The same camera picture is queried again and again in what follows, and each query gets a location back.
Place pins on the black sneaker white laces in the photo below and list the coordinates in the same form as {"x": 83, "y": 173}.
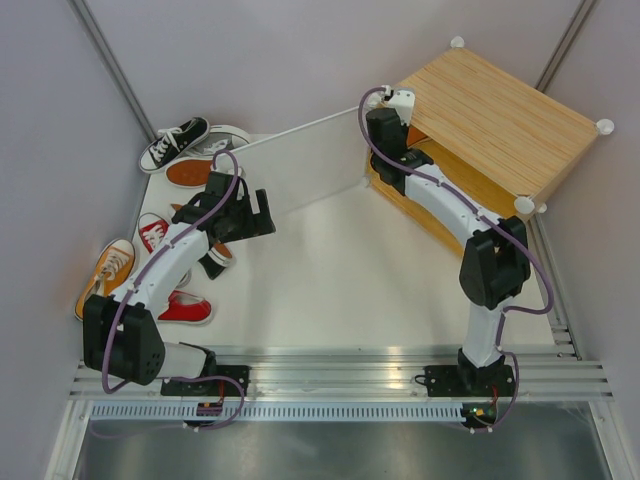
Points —
{"x": 171, "y": 143}

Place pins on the red sneaker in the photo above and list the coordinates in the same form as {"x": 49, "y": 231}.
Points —
{"x": 151, "y": 229}
{"x": 186, "y": 309}

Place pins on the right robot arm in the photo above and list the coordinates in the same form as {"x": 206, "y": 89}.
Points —
{"x": 494, "y": 266}

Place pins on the white slotted cable duct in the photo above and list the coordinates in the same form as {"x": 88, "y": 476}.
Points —
{"x": 447, "y": 412}

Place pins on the overturned grey sneaker orange sole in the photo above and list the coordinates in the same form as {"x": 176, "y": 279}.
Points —
{"x": 189, "y": 172}

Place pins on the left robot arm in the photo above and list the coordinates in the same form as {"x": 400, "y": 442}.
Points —
{"x": 120, "y": 333}

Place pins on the wooden shoe cabinet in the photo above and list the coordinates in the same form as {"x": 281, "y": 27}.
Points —
{"x": 504, "y": 143}

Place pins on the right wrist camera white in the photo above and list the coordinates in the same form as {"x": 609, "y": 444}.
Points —
{"x": 402, "y": 100}

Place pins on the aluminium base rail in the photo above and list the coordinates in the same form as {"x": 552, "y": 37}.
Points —
{"x": 386, "y": 373}

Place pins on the red sneaker upper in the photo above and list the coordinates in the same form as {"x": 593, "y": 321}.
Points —
{"x": 151, "y": 229}

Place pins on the black sneaker on side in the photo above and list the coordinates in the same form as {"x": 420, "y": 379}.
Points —
{"x": 214, "y": 263}

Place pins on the red sneaker lower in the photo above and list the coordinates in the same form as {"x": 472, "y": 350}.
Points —
{"x": 186, "y": 309}

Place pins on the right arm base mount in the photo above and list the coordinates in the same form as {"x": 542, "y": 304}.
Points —
{"x": 456, "y": 381}

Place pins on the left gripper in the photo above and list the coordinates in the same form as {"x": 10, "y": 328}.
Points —
{"x": 257, "y": 224}

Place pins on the white cabinet door panel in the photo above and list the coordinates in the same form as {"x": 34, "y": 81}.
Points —
{"x": 307, "y": 163}

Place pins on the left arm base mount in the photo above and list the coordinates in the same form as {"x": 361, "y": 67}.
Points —
{"x": 229, "y": 378}

